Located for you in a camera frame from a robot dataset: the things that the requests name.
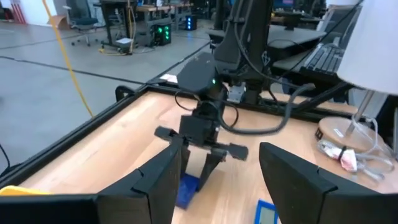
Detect dark office desk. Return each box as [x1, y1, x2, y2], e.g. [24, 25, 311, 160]
[99, 0, 139, 55]

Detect white shade table lamp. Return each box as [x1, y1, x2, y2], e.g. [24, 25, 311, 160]
[317, 0, 398, 153]

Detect computer tower blue lights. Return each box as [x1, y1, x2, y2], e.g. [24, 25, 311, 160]
[185, 15, 198, 31]

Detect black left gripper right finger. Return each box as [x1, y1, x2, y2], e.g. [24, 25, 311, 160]
[259, 142, 398, 224]

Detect office chair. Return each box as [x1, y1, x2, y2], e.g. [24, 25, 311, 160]
[63, 0, 100, 47]

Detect blue plastic box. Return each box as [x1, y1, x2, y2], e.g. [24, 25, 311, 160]
[175, 173, 200, 210]

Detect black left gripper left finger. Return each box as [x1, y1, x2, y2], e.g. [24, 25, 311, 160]
[96, 141, 183, 224]

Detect yellow plastic basket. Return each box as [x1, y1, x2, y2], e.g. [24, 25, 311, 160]
[0, 185, 52, 197]

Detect blue block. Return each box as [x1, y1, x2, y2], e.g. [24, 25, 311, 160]
[254, 198, 279, 224]

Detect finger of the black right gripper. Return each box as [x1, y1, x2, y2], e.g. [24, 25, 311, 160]
[180, 144, 190, 180]
[197, 152, 227, 191]

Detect computer tower green lights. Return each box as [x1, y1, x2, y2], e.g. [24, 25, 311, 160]
[154, 24, 172, 47]

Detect black keyboard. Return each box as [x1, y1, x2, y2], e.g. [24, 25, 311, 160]
[303, 43, 346, 75]

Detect grey desk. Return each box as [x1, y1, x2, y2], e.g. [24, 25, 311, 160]
[206, 24, 327, 63]

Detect yellow hanging cable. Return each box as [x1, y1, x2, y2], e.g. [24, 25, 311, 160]
[42, 0, 95, 118]

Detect cardboard box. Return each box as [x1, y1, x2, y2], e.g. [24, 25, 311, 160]
[48, 14, 71, 30]

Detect white paper label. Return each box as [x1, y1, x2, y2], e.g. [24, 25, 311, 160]
[159, 73, 178, 84]

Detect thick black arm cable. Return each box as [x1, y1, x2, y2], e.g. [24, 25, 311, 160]
[217, 83, 317, 136]

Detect white bundled lamp cable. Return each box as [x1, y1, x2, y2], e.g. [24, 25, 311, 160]
[317, 116, 396, 183]

